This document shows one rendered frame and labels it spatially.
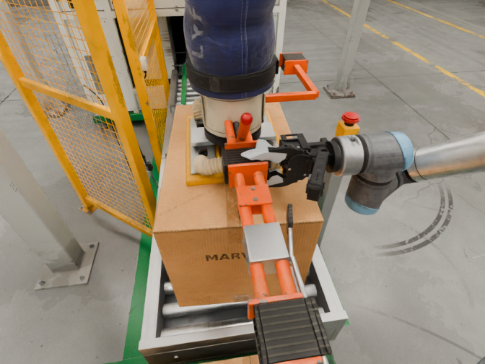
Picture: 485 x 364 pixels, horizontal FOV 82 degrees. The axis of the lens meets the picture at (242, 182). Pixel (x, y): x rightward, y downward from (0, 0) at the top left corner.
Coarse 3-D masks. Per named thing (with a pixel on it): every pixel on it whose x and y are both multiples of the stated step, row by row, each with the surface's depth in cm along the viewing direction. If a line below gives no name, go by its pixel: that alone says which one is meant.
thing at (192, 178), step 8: (192, 120) 94; (200, 120) 90; (192, 152) 81; (200, 152) 78; (208, 152) 81; (216, 152) 82; (192, 160) 79; (192, 168) 76; (192, 176) 75; (200, 176) 75; (208, 176) 75; (216, 176) 75; (192, 184) 74; (200, 184) 75
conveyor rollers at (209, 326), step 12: (180, 84) 247; (180, 96) 235; (192, 96) 229; (168, 288) 110; (312, 288) 110; (168, 312) 103; (180, 312) 104; (192, 312) 104; (204, 312) 106; (324, 312) 103; (204, 324) 100; (216, 324) 100; (228, 324) 100; (240, 324) 100
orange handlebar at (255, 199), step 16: (304, 80) 91; (272, 96) 82; (288, 96) 83; (304, 96) 84; (240, 176) 57; (256, 176) 57; (240, 192) 53; (256, 192) 53; (240, 208) 51; (256, 208) 53; (272, 208) 51; (256, 272) 41; (288, 272) 41; (256, 288) 40; (288, 288) 39
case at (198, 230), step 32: (288, 128) 95; (160, 192) 73; (192, 192) 73; (224, 192) 73; (288, 192) 73; (160, 224) 65; (192, 224) 65; (224, 224) 65; (256, 224) 65; (320, 224) 67; (192, 256) 72; (224, 256) 73; (192, 288) 83; (224, 288) 85
